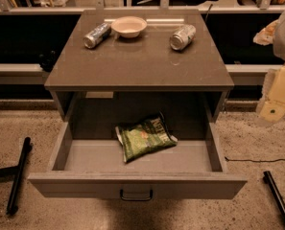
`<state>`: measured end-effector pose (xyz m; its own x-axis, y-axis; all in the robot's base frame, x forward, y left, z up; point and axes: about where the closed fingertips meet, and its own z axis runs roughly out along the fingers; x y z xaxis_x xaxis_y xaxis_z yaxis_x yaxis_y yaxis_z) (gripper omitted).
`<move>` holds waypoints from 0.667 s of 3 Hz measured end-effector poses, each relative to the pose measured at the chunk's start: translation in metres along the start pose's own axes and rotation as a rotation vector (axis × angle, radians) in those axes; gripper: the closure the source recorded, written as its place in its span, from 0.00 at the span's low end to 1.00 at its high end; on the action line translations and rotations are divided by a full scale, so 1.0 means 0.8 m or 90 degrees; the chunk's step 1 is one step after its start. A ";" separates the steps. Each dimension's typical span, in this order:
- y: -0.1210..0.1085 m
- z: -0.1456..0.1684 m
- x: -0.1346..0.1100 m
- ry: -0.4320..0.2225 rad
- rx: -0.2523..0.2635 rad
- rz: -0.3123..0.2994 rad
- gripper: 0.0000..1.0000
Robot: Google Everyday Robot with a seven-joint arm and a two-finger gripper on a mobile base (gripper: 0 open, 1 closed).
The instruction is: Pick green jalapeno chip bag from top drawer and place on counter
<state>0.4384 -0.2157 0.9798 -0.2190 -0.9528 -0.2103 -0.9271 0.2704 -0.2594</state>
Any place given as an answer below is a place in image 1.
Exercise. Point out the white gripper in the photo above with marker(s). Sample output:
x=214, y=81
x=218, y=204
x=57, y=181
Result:
x=271, y=106

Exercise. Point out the green jalapeno chip bag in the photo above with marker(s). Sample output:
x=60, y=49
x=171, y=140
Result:
x=147, y=136

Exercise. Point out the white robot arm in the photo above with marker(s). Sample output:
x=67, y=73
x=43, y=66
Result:
x=279, y=38

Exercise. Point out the grey cabinet with counter top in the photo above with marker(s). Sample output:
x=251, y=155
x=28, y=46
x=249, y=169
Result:
x=145, y=63

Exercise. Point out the grey open top drawer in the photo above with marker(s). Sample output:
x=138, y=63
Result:
x=194, y=168

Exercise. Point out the green silver soda can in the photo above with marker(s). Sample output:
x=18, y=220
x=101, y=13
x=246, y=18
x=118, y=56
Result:
x=182, y=37

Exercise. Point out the black stand leg right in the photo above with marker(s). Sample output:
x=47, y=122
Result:
x=268, y=179

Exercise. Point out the black stand leg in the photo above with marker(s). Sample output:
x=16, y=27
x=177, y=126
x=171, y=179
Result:
x=268, y=179
x=17, y=173

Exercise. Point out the white paper bowl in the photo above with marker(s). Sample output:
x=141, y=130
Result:
x=128, y=26

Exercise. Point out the blue silver soda can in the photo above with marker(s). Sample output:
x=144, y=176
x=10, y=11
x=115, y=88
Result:
x=97, y=35

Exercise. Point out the black object beside cabinet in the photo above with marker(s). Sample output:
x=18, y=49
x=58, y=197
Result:
x=48, y=61

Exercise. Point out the black stand leg left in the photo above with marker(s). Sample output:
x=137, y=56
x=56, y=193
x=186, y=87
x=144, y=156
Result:
x=17, y=173

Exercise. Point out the black drawer handle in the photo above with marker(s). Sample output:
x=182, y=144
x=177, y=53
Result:
x=136, y=196

